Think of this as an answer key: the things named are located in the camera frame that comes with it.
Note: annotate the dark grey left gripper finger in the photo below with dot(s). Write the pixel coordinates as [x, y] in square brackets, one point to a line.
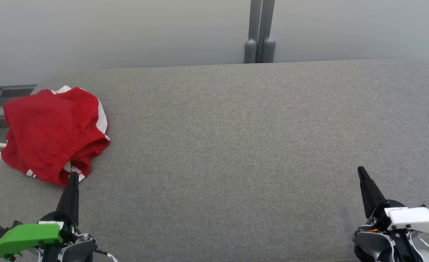
[71, 198]

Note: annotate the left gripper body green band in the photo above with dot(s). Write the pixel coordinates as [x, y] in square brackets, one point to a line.
[25, 236]

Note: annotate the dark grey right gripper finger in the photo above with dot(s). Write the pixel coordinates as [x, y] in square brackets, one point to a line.
[369, 193]

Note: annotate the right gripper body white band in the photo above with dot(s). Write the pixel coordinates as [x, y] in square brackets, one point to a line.
[418, 218]

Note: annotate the red shorts white side stripe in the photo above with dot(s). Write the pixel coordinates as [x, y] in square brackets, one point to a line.
[47, 120]

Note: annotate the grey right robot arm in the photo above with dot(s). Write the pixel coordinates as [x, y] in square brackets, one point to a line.
[373, 243]

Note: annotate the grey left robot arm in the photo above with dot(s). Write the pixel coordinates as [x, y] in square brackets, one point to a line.
[79, 251]

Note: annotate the grey metal partition post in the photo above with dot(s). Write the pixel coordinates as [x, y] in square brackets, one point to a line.
[260, 32]

